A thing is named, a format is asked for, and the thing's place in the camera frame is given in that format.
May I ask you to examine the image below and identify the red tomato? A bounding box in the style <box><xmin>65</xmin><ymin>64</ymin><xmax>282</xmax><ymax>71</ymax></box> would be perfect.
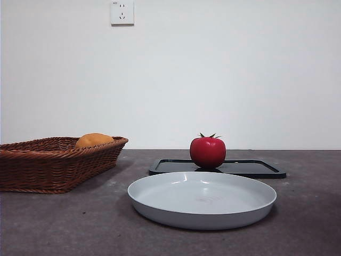
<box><xmin>189</xmin><ymin>132</ymin><xmax>226</xmax><ymax>169</ymax></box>

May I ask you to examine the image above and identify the grey round plate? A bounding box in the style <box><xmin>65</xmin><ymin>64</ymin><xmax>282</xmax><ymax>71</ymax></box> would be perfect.
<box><xmin>127</xmin><ymin>171</ymin><xmax>277</xmax><ymax>230</ymax></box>

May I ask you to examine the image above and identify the black rectangular tray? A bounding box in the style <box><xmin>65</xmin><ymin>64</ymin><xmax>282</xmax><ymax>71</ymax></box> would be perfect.
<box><xmin>148</xmin><ymin>158</ymin><xmax>287</xmax><ymax>179</ymax></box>

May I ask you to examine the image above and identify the brown wicker basket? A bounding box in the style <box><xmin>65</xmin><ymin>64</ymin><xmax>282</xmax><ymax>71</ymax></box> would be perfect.
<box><xmin>0</xmin><ymin>135</ymin><xmax>129</xmax><ymax>194</ymax></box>

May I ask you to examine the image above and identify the white wall socket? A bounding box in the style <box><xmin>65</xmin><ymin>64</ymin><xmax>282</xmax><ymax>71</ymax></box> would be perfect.
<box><xmin>111</xmin><ymin>0</ymin><xmax>135</xmax><ymax>27</ymax></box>

